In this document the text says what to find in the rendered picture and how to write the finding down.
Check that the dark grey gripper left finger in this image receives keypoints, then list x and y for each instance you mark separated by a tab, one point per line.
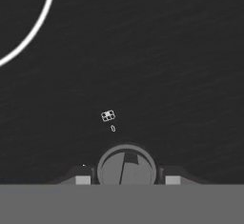
81	177

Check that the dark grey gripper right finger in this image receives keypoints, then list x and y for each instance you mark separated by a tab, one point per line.
174	177

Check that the grey round stove knob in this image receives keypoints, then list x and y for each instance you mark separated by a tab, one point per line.
126	167

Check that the black glass hob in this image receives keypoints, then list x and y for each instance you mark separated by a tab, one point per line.
143	59

